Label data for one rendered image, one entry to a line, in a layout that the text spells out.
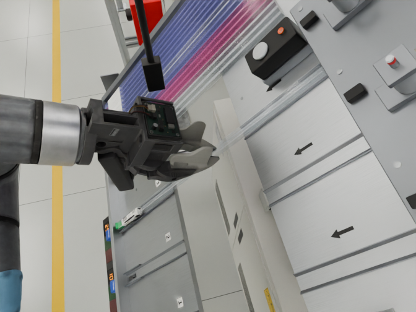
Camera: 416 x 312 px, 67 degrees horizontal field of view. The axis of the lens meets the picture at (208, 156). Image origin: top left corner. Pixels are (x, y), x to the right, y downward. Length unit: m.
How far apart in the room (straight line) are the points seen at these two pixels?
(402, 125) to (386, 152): 0.03
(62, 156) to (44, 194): 1.32
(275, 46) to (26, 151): 0.32
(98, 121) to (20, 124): 0.08
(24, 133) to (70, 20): 2.16
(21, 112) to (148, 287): 0.39
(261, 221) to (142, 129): 0.51
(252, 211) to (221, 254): 0.62
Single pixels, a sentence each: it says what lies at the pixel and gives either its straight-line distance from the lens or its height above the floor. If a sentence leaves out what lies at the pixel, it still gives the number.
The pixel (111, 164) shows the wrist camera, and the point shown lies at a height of 1.02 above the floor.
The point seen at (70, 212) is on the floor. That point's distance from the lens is 1.61.
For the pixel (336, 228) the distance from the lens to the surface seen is 0.39.
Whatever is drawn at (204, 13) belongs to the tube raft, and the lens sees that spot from 0.65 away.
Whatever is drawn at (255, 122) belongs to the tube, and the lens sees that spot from 0.46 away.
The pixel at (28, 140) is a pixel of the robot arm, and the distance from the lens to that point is 0.38.
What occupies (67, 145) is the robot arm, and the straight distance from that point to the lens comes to 0.38.
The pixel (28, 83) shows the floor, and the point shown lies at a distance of 2.18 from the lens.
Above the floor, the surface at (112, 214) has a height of 0.73.
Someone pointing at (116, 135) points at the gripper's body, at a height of 1.08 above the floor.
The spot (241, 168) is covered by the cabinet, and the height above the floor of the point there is 0.62.
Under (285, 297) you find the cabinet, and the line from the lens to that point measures 0.80.
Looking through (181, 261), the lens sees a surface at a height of 0.85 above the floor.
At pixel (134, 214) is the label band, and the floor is 0.79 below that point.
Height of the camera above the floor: 1.39
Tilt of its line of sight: 60 degrees down
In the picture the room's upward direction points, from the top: straight up
